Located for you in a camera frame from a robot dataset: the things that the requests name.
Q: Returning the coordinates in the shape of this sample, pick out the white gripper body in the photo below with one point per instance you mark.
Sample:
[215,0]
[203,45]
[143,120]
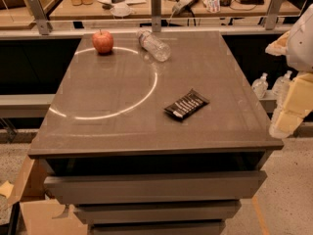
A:
[301,48]

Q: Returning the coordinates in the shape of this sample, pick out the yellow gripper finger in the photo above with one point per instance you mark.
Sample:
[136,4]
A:
[284,124]
[299,101]

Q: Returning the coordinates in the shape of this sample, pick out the clear plastic water bottle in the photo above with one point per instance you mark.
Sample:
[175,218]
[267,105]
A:
[157,48]

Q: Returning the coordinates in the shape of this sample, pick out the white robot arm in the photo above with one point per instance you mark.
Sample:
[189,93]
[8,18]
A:
[299,53]

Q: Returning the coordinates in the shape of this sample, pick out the clear bottle behind table right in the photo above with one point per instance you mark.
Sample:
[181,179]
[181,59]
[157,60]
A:
[280,82]

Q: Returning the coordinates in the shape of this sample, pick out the clear bottle behind table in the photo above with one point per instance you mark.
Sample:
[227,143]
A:
[280,82]
[260,85]

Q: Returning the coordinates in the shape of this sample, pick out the clear bottle behind table left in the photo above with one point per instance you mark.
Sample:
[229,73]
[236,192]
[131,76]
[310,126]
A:
[260,85]

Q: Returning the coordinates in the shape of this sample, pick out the black rxbar chocolate wrapper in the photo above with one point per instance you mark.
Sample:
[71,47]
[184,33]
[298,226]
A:
[187,105]

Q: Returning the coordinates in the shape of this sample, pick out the small patterned box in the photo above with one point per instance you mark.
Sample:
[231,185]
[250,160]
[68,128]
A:
[213,6]

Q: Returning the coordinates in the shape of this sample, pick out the white power strip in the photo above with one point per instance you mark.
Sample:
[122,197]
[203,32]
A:
[181,5]

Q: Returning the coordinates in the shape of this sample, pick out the bottom grey drawer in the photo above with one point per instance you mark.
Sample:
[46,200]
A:
[200,227]

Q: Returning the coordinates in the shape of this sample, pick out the grey drawer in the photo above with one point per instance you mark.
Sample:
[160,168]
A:
[157,212]
[200,227]
[155,188]

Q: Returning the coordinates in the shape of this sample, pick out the white round plate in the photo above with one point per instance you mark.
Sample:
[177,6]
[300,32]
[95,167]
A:
[121,11]

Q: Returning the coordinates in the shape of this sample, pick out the red apple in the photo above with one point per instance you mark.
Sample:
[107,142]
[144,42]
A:
[102,41]

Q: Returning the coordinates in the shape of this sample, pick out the grey drawer cabinet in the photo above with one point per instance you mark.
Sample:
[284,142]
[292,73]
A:
[108,118]

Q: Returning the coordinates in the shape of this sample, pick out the middle grey drawer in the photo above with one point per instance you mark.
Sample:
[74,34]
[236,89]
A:
[157,212]

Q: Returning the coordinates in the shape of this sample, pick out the top grey drawer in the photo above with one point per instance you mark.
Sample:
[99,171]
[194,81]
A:
[155,188]

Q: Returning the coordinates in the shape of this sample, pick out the cardboard box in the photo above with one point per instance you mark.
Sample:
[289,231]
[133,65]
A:
[42,213]

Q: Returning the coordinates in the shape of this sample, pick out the yellow paper scrap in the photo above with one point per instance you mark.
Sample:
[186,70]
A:
[6,189]

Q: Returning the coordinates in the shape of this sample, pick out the right metal bracket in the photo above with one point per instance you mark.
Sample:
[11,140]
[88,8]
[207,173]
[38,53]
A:
[272,14]

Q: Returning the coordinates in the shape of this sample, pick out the metal bracket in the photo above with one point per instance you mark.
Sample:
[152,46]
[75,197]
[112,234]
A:
[272,14]
[43,25]
[156,15]

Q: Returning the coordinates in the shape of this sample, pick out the middle metal bracket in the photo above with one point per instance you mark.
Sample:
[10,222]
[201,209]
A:
[156,15]

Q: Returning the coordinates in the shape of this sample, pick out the left metal bracket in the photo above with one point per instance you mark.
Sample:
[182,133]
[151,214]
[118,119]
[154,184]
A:
[43,25]

